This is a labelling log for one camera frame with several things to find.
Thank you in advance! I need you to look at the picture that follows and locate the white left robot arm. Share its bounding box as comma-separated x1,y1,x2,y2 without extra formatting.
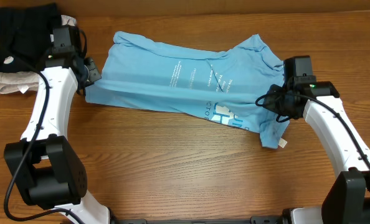
4,25,117,223

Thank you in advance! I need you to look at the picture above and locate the light blue t-shirt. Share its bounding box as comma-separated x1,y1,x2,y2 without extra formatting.
85,31,288,149

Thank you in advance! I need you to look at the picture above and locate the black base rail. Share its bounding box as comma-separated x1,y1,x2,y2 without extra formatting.
110,215,291,224

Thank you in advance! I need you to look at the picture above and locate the black folded garment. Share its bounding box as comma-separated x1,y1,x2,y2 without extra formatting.
0,3,62,73

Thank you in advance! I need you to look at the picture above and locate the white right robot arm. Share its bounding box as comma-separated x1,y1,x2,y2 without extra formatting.
250,56,370,224

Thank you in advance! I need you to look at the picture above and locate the beige folded garment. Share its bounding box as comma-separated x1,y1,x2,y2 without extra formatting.
0,15,77,94

